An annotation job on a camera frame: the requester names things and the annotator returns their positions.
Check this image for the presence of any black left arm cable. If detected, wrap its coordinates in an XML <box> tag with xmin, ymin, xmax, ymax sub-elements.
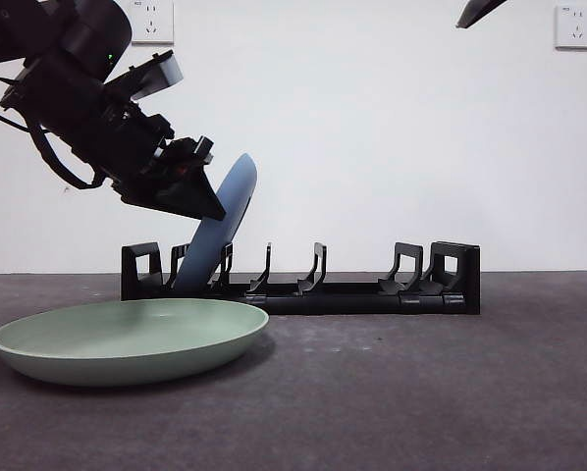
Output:
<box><xmin>0</xmin><ymin>73</ymin><xmax>113</xmax><ymax>191</ymax></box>

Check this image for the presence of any pale grey left wrist camera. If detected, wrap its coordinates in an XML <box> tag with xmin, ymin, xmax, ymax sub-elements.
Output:
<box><xmin>126</xmin><ymin>50</ymin><xmax>185</xmax><ymax>102</ymax></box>

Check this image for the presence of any white wall socket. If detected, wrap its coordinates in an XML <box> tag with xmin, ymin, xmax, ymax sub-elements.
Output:
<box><xmin>129</xmin><ymin>0</ymin><xmax>176</xmax><ymax>48</ymax></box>
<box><xmin>554</xmin><ymin>4</ymin><xmax>587</xmax><ymax>51</ymax></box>

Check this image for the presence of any pale blue round plate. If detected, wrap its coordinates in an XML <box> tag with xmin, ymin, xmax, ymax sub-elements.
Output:
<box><xmin>170</xmin><ymin>152</ymin><xmax>259</xmax><ymax>290</ymax></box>

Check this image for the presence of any black plastic plate rack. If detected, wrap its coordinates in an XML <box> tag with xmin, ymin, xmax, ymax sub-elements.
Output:
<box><xmin>120</xmin><ymin>240</ymin><xmax>482</xmax><ymax>316</ymax></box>

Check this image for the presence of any pale green round plate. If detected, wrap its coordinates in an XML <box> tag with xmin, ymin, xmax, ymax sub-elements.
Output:
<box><xmin>0</xmin><ymin>297</ymin><xmax>270</xmax><ymax>388</ymax></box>

